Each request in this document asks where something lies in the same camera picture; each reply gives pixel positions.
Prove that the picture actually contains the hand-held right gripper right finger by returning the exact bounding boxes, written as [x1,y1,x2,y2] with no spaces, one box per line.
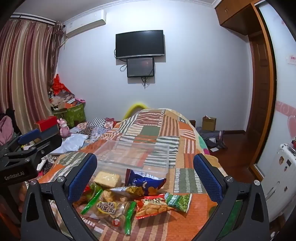
[194,153,271,241]

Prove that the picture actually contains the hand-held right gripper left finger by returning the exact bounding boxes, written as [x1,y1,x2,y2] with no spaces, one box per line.
[21,153,97,241]

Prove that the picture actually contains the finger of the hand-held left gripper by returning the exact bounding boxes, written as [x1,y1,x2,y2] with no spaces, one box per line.
[0,128,41,153]
[5,136,63,164]

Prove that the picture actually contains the green pea packet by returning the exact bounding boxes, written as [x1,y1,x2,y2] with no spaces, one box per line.
[165,193,192,213]

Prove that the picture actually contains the green-edged clear snack packet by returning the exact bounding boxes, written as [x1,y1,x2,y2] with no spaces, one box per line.
[80,189,137,235]

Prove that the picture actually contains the orange snack clear packet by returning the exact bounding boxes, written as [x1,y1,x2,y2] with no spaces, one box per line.
[109,185,145,202]

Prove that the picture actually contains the clear plastic container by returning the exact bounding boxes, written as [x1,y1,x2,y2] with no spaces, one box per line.
[92,140,176,183]

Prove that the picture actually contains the red and green snack packet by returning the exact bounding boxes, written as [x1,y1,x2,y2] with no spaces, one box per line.
[79,181,103,204]

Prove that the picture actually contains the dark grey box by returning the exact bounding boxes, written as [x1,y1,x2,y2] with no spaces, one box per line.
[40,125,60,139]

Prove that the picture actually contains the red box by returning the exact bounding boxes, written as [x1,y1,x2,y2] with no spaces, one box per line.
[35,116,58,131]

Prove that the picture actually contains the tan cracker clear packet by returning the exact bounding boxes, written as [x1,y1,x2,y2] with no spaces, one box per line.
[94,171,122,189]

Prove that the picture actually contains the pink garment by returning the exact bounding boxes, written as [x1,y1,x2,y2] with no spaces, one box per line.
[0,116,14,145]

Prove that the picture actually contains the pink toy figure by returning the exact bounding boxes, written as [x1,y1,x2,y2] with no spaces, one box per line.
[57,118,71,139]

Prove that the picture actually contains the clothes on floor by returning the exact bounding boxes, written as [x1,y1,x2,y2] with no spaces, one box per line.
[199,130,228,150]

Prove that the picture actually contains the green storage box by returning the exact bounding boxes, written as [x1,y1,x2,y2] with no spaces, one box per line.
[52,103,86,127]

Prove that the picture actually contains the pile of papers and clothes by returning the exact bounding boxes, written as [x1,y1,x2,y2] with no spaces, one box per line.
[48,89,77,109]

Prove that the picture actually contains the checkered patchwork quilt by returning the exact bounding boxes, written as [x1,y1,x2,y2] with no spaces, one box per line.
[69,117,116,142]

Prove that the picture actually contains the cardboard box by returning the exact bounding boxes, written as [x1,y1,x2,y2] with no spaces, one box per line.
[202,116,217,132]

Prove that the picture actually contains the red plastic bag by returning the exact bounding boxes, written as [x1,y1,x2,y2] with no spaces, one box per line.
[51,74,70,93]

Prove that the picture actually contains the red peanut packet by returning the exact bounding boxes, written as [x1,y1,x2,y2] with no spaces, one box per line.
[134,193,176,220]

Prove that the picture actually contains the orange striped patchwork blanket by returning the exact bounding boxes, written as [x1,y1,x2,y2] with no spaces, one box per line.
[37,108,222,241]

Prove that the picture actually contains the blue chip packet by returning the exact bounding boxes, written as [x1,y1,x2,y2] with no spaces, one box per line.
[125,169,167,197]

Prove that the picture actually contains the striped curtain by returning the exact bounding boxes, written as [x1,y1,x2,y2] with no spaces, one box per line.
[0,19,64,139]

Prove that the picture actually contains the white appliance with stickers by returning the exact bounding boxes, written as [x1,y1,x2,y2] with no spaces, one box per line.
[261,142,296,223]

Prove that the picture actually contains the yellow hoop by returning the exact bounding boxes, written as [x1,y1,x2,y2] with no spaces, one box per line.
[122,103,148,120]

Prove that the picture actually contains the wooden door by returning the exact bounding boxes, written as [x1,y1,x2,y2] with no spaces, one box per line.
[245,32,266,163]

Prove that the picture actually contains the frosted sliding wardrobe door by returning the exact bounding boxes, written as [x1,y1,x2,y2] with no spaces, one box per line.
[251,0,296,186]

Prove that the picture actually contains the small black monitor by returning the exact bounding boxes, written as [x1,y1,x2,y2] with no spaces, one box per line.
[126,57,155,78]

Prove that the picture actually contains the white air conditioner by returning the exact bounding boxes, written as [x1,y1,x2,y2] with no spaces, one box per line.
[63,9,107,39]

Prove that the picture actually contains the large black television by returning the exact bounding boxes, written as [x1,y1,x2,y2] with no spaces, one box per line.
[116,30,165,59]

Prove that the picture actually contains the wooden overhead cabinet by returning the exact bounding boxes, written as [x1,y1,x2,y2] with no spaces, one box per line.
[214,0,262,35]

